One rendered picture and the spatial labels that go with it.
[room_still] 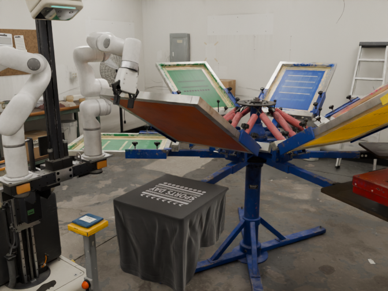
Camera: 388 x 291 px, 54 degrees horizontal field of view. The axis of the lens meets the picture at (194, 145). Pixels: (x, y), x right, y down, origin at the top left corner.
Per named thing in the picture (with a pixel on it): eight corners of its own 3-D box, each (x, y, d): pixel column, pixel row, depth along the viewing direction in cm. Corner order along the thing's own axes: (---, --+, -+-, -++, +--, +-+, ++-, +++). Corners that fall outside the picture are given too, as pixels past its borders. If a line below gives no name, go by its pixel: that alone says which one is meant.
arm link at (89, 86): (66, 47, 200) (99, 47, 212) (75, 118, 207) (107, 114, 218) (78, 44, 189) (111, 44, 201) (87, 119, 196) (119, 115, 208)
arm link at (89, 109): (78, 128, 209) (75, 99, 205) (100, 125, 218) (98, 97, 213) (86, 131, 202) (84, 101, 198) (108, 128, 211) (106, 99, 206)
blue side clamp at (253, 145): (239, 141, 202) (243, 129, 203) (231, 140, 205) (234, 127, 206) (257, 156, 227) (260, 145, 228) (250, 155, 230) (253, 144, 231)
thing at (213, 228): (185, 295, 190) (184, 217, 179) (179, 293, 192) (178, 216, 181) (227, 253, 228) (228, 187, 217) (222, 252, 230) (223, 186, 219)
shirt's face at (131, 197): (181, 219, 179) (181, 219, 179) (113, 200, 201) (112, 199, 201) (228, 187, 218) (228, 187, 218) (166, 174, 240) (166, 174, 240)
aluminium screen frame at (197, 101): (197, 104, 162) (200, 96, 163) (99, 94, 192) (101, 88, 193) (256, 154, 228) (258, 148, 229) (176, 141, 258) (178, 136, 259)
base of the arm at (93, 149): (74, 155, 214) (71, 128, 210) (92, 150, 224) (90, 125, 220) (91, 160, 205) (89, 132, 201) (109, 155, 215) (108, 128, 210)
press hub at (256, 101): (262, 272, 299) (271, 102, 264) (219, 258, 319) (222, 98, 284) (279, 250, 331) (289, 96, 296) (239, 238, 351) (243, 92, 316)
